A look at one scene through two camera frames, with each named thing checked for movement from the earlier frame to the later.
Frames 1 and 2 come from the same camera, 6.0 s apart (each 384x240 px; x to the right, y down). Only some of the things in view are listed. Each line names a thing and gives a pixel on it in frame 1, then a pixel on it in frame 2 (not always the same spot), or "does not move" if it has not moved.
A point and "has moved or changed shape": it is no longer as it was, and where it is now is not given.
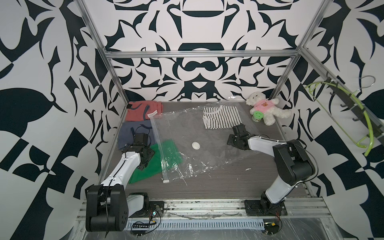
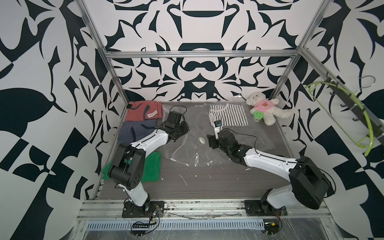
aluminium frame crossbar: [198, 53] does not move
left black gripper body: [150, 152] -> [182, 129]
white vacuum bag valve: [196, 145] -> [202, 140]
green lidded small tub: [257, 116] does not move
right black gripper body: [233, 140] -> [215, 143]
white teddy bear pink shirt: [268, 107] does not move
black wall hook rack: [372, 125] does not move
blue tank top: [126, 136] does not move
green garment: [167, 156] has moved or changed shape
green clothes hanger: [358, 145] does not move
